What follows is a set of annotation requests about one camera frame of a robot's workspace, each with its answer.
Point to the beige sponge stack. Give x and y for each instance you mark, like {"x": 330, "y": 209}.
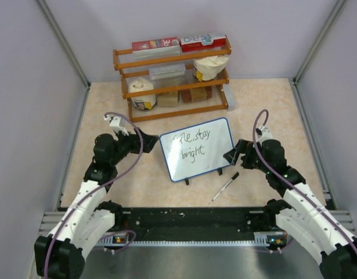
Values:
{"x": 168, "y": 99}

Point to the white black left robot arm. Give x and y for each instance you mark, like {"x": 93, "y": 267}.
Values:
{"x": 63, "y": 252}

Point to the red foil wrap box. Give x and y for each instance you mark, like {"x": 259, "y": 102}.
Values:
{"x": 156, "y": 47}

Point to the cream bag upper shelf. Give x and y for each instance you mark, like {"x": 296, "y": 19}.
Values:
{"x": 206, "y": 69}

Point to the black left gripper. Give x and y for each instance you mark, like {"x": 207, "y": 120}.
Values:
{"x": 133, "y": 139}

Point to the silver metal box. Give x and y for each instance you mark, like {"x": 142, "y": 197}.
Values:
{"x": 162, "y": 72}

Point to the blue framed whiteboard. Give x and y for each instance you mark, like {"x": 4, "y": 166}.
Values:
{"x": 197, "y": 149}

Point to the brown sponge stack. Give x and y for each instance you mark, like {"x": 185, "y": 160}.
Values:
{"x": 196, "y": 94}

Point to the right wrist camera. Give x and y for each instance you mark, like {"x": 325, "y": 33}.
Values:
{"x": 263, "y": 134}

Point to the grey slotted cable duct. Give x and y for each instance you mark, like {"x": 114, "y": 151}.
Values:
{"x": 256, "y": 239}

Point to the orange wooden shelf rack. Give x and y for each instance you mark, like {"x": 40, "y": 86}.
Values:
{"x": 217, "y": 102}

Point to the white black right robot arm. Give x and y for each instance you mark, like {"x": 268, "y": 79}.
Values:
{"x": 298, "y": 212}

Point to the red white wrap box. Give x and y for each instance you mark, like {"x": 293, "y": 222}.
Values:
{"x": 202, "y": 42}

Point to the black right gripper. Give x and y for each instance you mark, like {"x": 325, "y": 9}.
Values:
{"x": 243, "y": 146}

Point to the grey block beside rack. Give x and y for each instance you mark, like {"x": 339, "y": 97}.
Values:
{"x": 229, "y": 97}

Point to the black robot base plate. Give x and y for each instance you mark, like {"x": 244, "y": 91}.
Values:
{"x": 218, "y": 223}

